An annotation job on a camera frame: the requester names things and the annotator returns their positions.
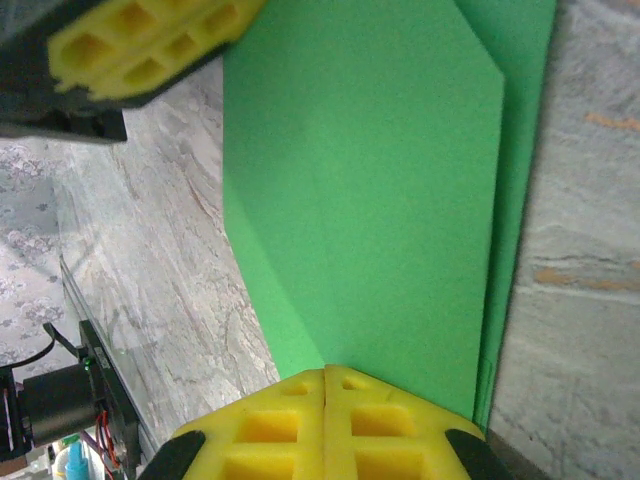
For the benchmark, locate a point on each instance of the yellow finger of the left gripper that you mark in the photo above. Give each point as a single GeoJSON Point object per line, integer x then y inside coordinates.
{"type": "Point", "coordinates": [105, 32]}
{"type": "Point", "coordinates": [165, 62]}

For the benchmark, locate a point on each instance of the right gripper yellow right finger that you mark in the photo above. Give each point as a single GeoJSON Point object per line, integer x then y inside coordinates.
{"type": "Point", "coordinates": [385, 435]}

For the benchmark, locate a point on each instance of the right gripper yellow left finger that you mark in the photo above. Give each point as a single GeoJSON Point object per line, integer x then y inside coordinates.
{"type": "Point", "coordinates": [280, 435]}

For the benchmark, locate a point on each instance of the green paper sheet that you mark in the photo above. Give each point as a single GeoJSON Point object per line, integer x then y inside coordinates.
{"type": "Point", "coordinates": [375, 200]}

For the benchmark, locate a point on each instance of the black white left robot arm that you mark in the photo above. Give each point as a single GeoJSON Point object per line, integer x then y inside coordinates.
{"type": "Point", "coordinates": [55, 400]}

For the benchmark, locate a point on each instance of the blue white bottle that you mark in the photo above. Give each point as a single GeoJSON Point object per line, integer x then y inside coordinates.
{"type": "Point", "coordinates": [75, 462]}

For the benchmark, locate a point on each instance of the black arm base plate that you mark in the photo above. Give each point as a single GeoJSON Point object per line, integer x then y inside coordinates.
{"type": "Point", "coordinates": [112, 400]}

